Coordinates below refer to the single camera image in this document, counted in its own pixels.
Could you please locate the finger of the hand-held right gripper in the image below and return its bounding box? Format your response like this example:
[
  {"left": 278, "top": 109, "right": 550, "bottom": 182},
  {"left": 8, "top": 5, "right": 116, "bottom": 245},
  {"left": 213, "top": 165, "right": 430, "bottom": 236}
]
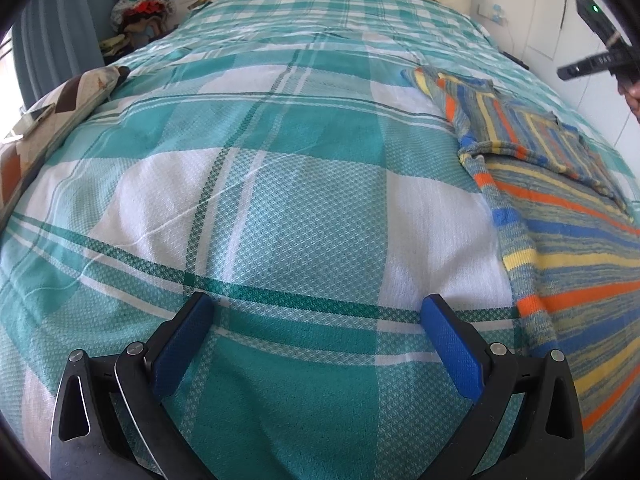
[{"left": 557, "top": 50, "right": 632, "bottom": 81}]

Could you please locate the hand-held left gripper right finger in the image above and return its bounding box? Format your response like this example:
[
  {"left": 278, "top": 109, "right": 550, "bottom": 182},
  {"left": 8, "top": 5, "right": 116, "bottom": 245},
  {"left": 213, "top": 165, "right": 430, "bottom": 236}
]
[{"left": 421, "top": 294, "right": 586, "bottom": 480}]

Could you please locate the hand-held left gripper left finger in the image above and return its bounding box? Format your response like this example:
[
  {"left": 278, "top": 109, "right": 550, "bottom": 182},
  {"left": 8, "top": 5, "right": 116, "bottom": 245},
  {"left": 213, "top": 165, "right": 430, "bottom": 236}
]
[{"left": 49, "top": 291, "right": 216, "bottom": 480}]

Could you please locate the striped knit sweater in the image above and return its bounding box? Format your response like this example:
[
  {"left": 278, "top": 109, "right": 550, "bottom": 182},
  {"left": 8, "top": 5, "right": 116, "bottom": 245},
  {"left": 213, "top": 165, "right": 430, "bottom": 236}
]
[{"left": 402, "top": 66, "right": 640, "bottom": 434}]

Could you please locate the pile of clothes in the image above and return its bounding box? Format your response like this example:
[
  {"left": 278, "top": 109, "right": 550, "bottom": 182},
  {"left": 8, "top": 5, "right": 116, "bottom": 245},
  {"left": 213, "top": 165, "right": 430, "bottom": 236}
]
[{"left": 100, "top": 0, "right": 176, "bottom": 59}]

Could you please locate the person's right hand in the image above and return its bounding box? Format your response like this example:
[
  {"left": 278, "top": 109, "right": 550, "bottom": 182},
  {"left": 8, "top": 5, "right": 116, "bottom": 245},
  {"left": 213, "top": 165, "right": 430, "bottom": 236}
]
[{"left": 617, "top": 80, "right": 640, "bottom": 125}]

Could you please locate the white wardrobe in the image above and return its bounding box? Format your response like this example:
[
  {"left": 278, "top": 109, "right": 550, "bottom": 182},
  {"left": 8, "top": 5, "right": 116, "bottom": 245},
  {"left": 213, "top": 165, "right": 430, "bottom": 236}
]
[{"left": 517, "top": 0, "right": 640, "bottom": 161}]

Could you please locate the teal plaid bedspread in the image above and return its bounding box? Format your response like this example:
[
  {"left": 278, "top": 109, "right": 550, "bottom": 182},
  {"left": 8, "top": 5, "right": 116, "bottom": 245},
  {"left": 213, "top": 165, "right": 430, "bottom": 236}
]
[{"left": 0, "top": 0, "right": 640, "bottom": 480}]

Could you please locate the white smartphone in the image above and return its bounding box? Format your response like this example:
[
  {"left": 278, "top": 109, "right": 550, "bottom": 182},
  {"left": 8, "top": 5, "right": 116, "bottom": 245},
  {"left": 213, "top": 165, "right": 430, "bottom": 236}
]
[{"left": 2, "top": 102, "right": 56, "bottom": 141}]

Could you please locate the brown zigzag pillow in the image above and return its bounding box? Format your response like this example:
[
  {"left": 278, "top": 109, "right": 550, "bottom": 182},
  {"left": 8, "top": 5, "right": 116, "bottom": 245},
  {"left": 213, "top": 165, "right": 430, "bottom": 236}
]
[{"left": 0, "top": 64, "right": 132, "bottom": 222}]

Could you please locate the blue-grey curtain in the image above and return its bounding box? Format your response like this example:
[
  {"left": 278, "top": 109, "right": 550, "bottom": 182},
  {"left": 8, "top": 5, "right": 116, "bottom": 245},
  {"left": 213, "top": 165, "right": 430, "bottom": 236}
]
[{"left": 10, "top": 0, "right": 141, "bottom": 112}]

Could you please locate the white wall socket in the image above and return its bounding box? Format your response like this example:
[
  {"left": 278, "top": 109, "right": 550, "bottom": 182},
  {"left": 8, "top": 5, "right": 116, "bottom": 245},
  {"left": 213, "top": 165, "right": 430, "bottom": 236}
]
[{"left": 477, "top": 4, "right": 509, "bottom": 26}]

